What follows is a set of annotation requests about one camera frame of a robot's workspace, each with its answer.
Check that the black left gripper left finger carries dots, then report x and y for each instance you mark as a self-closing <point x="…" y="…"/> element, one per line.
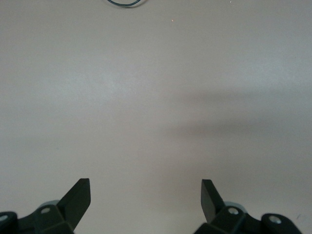
<point x="73" y="204"/>

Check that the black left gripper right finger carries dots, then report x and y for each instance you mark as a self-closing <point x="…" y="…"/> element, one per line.
<point x="212" y="207"/>

